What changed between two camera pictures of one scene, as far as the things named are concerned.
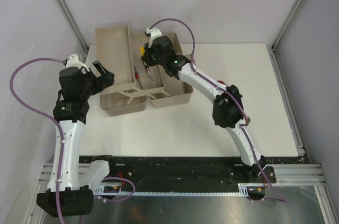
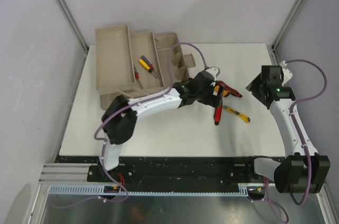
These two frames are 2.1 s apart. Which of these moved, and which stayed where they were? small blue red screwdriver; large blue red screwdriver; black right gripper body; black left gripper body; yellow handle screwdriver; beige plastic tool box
Moved: small blue red screwdriver; black right gripper body; black left gripper body; yellow handle screwdriver
Stayed: beige plastic tool box; large blue red screwdriver
